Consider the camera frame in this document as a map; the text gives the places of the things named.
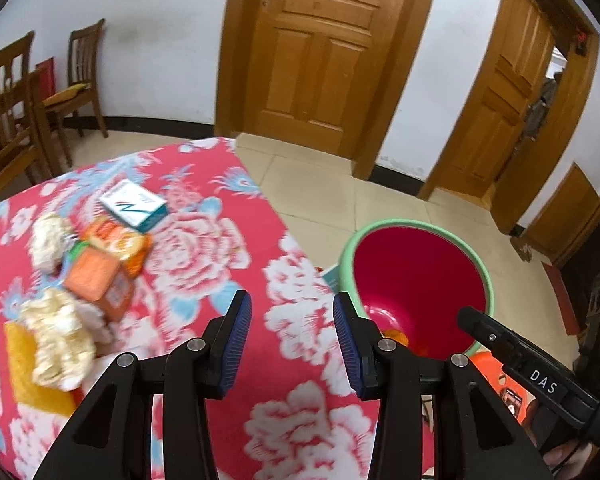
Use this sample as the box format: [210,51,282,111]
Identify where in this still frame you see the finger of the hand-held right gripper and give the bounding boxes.
[456,306,531,374]

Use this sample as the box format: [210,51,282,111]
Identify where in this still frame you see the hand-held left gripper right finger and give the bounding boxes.
[332,291,556,480]

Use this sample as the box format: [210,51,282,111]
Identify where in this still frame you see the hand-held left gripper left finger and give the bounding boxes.
[32,290,253,480]

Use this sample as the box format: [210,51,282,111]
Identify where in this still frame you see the red bin with green rim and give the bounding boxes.
[339,217,496,361]

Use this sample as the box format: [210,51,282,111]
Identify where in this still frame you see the orange snack packet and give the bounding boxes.
[77,217,151,276]

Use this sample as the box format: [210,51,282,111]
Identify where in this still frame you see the orange carton box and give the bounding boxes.
[62,247,136,321]

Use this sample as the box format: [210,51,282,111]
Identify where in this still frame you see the large white tissue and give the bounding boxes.
[20,287,113,391]

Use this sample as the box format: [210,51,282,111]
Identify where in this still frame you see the yellow sponge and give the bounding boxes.
[4,321,81,416]

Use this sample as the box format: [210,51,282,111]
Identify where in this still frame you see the person's right hand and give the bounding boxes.
[542,441,599,480]

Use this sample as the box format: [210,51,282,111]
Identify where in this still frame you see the orange plastic stool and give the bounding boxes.
[469,352,546,451]

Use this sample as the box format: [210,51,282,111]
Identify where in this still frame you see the teal book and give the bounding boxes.
[320,262,342,291]

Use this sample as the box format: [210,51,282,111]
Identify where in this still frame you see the red floor mat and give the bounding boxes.
[540,260,582,337]

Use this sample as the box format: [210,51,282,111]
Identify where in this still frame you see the shoes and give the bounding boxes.
[510,235,534,262]

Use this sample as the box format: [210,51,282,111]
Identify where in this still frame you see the red floral tablecloth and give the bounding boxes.
[0,136,436,480]

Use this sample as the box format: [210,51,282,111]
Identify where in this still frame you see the low wooden door panel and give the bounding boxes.
[520,160,600,267]

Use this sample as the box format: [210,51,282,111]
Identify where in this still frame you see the white and teal box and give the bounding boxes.
[99,178,170,233]

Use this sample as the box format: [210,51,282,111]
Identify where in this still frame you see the small crumpled white tissue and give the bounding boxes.
[30,212,76,273]

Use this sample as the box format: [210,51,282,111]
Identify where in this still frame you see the grey garment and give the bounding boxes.
[524,72,564,142]

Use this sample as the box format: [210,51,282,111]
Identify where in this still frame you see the open wooden door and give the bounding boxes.
[420,0,600,231]

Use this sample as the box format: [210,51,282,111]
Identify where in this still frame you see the closed wooden door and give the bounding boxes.
[215,0,443,181]

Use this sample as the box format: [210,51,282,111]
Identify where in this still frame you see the wooden chair with yellow cushion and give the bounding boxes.
[41,19,109,139]

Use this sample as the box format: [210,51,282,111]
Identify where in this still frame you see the red board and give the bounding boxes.
[35,57,57,106]

